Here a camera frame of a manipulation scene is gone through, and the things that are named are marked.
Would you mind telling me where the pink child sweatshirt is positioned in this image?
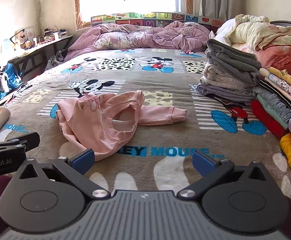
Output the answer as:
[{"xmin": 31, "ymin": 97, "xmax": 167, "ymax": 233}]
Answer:
[{"xmin": 56, "ymin": 90, "xmax": 187, "ymax": 161}]

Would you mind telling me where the Mickey Mouse fleece blanket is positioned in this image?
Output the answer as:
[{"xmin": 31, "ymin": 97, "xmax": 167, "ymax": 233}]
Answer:
[{"xmin": 0, "ymin": 48, "xmax": 291, "ymax": 209}]

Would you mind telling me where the red folded garment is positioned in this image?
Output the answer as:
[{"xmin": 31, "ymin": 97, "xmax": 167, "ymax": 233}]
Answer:
[{"xmin": 250, "ymin": 100, "xmax": 288, "ymax": 140}]

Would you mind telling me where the blue plastic bag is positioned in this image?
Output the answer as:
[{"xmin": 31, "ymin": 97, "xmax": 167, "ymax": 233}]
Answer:
[{"xmin": 0, "ymin": 63, "xmax": 22, "ymax": 100}]

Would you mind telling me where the lilac grey folded blanket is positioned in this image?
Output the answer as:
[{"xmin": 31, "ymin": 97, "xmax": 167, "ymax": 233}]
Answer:
[{"xmin": 196, "ymin": 83, "xmax": 257, "ymax": 105}]

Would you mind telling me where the teal folded garment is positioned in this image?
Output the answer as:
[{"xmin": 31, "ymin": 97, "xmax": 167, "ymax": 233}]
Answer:
[{"xmin": 257, "ymin": 94, "xmax": 291, "ymax": 129}]

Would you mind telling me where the beige patterned folded blanket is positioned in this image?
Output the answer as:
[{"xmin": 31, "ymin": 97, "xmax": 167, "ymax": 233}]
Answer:
[{"xmin": 200, "ymin": 63, "xmax": 254, "ymax": 90}]

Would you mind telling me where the black side desk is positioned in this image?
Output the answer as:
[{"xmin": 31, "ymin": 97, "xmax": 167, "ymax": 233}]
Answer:
[{"xmin": 7, "ymin": 35, "xmax": 74, "ymax": 78}]

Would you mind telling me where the dark grey folded blanket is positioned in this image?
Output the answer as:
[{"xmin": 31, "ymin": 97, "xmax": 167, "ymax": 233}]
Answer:
[{"xmin": 207, "ymin": 38, "xmax": 262, "ymax": 87}]

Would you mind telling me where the crumpled purple quilt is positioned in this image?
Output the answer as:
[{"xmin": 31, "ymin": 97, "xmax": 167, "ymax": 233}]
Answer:
[{"xmin": 65, "ymin": 21, "xmax": 210, "ymax": 61}]

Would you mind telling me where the cream rumpled quilt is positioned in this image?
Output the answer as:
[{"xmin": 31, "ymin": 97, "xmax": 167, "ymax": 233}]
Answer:
[{"xmin": 227, "ymin": 14, "xmax": 291, "ymax": 51}]

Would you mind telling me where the colourful alphabet headboard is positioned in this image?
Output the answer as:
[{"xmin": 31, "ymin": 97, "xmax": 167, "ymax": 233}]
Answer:
[{"xmin": 91, "ymin": 12, "xmax": 224, "ymax": 29}]

